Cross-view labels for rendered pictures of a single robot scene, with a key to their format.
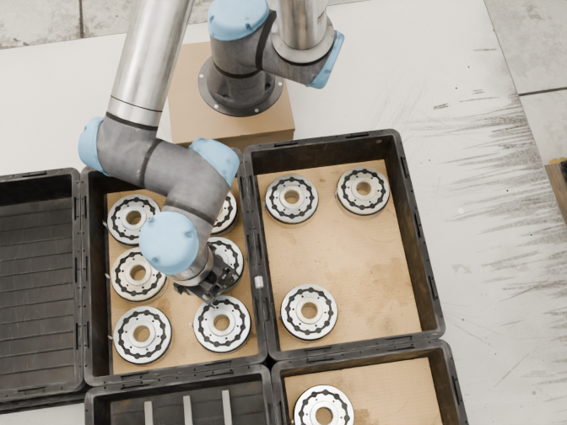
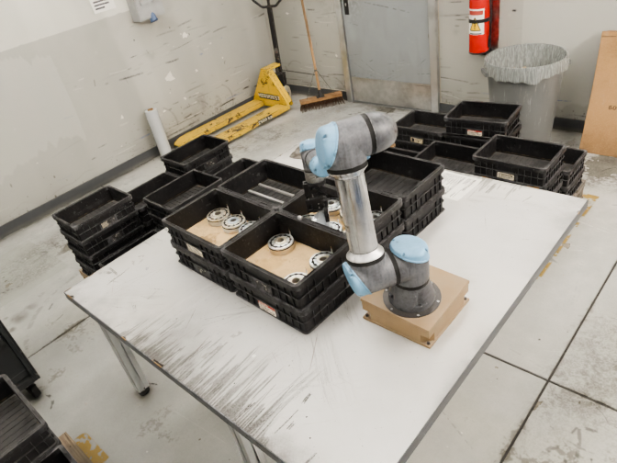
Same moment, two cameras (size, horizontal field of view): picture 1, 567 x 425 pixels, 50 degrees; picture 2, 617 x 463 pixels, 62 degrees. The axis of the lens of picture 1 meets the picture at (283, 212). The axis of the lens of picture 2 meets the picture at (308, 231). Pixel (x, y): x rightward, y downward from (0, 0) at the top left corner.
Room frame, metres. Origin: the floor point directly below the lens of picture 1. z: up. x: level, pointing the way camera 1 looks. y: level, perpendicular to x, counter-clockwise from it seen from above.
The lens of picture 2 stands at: (1.67, -0.81, 1.96)
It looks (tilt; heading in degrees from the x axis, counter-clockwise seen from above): 34 degrees down; 148
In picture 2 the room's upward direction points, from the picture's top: 12 degrees counter-clockwise
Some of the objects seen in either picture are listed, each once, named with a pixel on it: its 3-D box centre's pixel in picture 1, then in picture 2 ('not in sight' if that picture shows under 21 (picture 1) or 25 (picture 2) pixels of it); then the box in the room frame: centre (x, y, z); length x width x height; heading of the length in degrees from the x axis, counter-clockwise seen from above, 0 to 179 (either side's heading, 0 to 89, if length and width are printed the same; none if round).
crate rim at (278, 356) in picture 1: (338, 238); (285, 247); (0.36, -0.10, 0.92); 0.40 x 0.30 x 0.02; 8
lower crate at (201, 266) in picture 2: not in sight; (227, 248); (-0.04, -0.16, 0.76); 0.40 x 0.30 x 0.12; 8
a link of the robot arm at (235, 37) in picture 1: (241, 29); (408, 259); (0.77, 0.09, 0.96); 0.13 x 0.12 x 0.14; 69
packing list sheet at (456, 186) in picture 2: not in sight; (440, 182); (0.26, 0.85, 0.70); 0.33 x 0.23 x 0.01; 10
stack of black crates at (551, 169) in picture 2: not in sight; (516, 186); (0.27, 1.48, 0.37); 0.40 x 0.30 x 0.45; 10
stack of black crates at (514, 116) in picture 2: not in sight; (481, 143); (-0.20, 1.81, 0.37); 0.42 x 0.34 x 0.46; 10
